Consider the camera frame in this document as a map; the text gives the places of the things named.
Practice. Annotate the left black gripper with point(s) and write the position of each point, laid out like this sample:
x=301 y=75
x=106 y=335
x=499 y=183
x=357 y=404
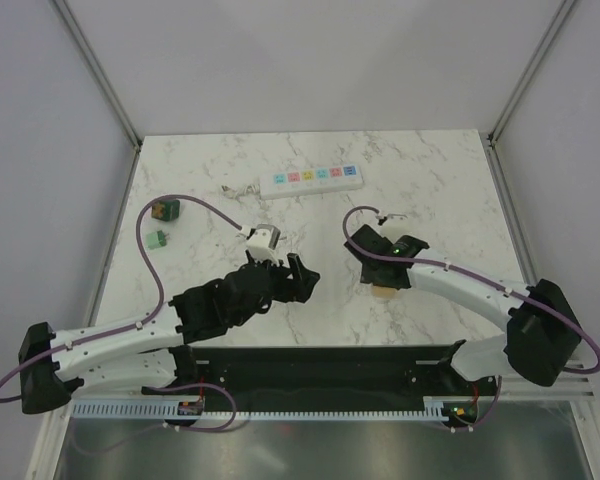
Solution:
x=300 y=287

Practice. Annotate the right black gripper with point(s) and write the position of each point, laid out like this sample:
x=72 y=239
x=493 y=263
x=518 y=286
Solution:
x=366 y=277

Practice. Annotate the tan wooden cube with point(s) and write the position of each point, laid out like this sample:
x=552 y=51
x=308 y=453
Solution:
x=384 y=293

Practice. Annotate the white power strip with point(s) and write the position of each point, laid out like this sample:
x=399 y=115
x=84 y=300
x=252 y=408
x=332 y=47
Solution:
x=310 y=181

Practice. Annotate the light green cube plug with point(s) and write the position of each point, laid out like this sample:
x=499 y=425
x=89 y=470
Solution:
x=156 y=239

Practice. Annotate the dark green cube plug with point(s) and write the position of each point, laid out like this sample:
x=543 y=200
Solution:
x=166 y=210

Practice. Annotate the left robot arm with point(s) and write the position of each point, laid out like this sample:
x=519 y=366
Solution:
x=54 y=363

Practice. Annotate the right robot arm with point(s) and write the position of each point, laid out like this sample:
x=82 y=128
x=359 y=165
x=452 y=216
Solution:
x=538 y=330

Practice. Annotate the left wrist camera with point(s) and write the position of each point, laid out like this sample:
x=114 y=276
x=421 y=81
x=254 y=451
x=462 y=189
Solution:
x=262 y=243

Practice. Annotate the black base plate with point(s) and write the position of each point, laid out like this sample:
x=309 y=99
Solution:
x=245 y=373

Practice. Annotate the white slotted cable duct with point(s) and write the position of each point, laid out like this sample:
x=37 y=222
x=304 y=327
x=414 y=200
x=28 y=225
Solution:
x=312 y=408

